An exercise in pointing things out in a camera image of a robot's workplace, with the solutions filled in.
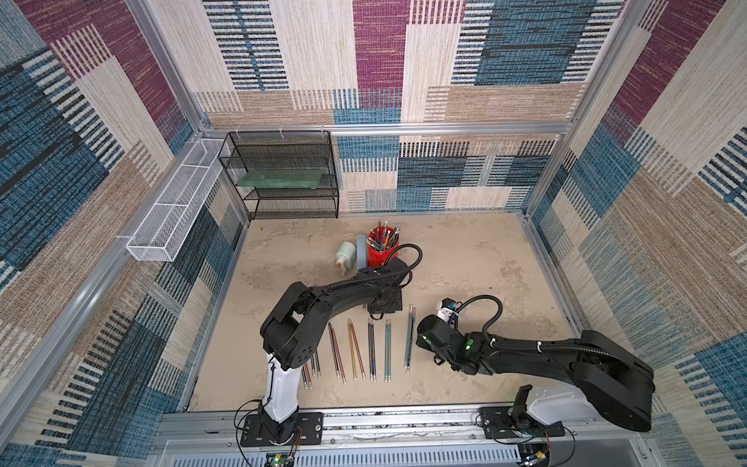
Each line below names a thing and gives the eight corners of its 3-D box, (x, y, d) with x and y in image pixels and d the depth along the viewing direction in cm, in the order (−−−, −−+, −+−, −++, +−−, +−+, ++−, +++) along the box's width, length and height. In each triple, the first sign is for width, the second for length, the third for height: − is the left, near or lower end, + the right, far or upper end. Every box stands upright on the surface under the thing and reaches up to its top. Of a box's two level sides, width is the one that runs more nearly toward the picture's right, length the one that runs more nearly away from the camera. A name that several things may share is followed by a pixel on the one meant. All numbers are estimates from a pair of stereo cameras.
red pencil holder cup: (363, 270, 107) (361, 239, 93) (379, 252, 111) (379, 221, 98) (382, 281, 103) (383, 251, 90) (397, 263, 108) (400, 232, 95)
